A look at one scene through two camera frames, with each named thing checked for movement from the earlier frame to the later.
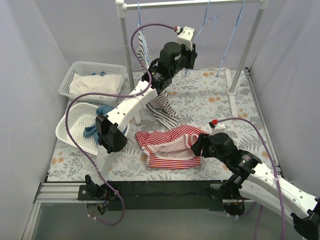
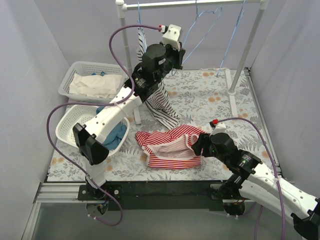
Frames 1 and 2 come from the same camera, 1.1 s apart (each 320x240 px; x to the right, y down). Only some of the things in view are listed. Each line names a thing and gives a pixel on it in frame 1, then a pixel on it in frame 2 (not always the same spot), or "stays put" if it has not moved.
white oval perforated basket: (80, 116) stays put
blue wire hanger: (205, 19) → (197, 17)
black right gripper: (198, 146) stays put
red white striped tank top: (171, 149) stays put
